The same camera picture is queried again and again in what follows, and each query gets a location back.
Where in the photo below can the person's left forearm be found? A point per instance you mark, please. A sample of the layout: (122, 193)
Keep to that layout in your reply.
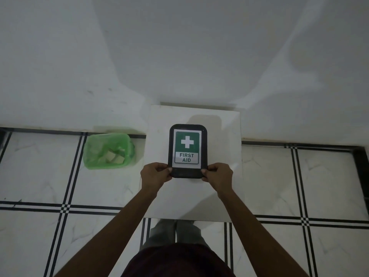
(115, 230)

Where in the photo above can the person's right forearm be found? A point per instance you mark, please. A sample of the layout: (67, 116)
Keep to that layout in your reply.
(253, 233)

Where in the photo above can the person's right hand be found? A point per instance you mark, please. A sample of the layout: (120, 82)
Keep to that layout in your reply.
(220, 178)

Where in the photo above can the white crumpled paper waste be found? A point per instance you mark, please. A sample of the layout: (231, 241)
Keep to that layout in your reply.
(115, 158)

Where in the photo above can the black lid green cross label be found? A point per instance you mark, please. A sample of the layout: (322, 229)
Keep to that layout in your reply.
(187, 147)

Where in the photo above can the person's left hand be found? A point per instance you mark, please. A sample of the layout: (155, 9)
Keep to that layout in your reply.
(154, 178)

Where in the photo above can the person's dark shirt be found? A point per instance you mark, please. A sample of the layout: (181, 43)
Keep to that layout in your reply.
(178, 262)

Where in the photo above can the green plastic waste bin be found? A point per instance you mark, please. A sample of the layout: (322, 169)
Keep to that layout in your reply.
(93, 155)

